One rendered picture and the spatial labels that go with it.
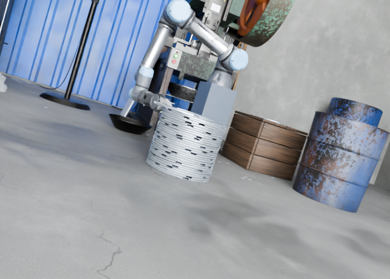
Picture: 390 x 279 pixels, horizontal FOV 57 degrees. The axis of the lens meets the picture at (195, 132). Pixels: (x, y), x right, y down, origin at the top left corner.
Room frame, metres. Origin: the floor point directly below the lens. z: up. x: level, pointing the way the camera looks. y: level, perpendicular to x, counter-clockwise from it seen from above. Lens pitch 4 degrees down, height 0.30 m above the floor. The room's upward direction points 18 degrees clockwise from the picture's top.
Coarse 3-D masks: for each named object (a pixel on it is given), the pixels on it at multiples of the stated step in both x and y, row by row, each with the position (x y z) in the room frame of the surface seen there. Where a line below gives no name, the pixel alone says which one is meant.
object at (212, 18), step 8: (216, 0) 2.86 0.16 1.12; (224, 0) 2.87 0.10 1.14; (208, 8) 2.84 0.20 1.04; (216, 8) 2.86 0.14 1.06; (224, 8) 2.88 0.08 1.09; (200, 16) 2.92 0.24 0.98; (208, 16) 2.84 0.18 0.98; (216, 16) 2.87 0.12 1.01; (208, 24) 2.82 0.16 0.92; (216, 24) 2.83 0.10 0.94; (216, 32) 2.88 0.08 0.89
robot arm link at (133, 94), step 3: (135, 87) 1.91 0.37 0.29; (138, 87) 1.90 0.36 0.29; (129, 90) 1.94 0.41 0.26; (132, 90) 1.92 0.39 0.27; (135, 90) 1.90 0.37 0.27; (138, 90) 1.89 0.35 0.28; (147, 90) 1.93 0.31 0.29; (129, 93) 1.94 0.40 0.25; (132, 93) 1.91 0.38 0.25; (135, 93) 1.89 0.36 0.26; (138, 93) 1.88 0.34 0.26; (129, 96) 1.94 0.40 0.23; (132, 96) 1.91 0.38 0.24; (135, 96) 1.89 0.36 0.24; (132, 99) 1.92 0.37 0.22; (135, 99) 1.90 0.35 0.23; (138, 102) 1.90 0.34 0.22
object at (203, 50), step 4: (196, 40) 2.83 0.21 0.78; (200, 44) 2.76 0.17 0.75; (200, 48) 2.76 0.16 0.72; (204, 48) 2.76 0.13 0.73; (208, 48) 2.77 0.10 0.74; (200, 52) 2.76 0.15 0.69; (204, 52) 2.77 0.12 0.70; (208, 52) 2.78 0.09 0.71; (200, 56) 2.76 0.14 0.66; (204, 56) 2.77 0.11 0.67; (208, 56) 2.78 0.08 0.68
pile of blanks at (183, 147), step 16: (160, 128) 1.48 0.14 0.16; (176, 128) 1.43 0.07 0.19; (192, 128) 1.42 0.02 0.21; (208, 128) 1.43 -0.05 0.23; (224, 128) 1.50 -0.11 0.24; (160, 144) 1.45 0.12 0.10; (176, 144) 1.42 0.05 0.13; (192, 144) 1.42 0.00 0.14; (208, 144) 1.45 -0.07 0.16; (160, 160) 1.44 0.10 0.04; (176, 160) 1.42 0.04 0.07; (192, 160) 1.42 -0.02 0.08; (208, 160) 1.47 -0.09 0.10; (176, 176) 1.42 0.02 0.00; (192, 176) 1.43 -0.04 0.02; (208, 176) 1.51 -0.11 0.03
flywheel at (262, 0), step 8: (248, 0) 3.31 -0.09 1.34; (256, 0) 3.03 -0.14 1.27; (264, 0) 2.96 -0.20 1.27; (248, 8) 3.25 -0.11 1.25; (256, 8) 3.08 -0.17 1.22; (264, 8) 2.96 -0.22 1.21; (240, 16) 3.28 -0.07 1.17; (248, 16) 3.19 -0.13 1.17; (256, 16) 3.02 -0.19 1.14; (240, 24) 3.21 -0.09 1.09; (248, 24) 3.12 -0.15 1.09; (240, 32) 3.15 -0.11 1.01
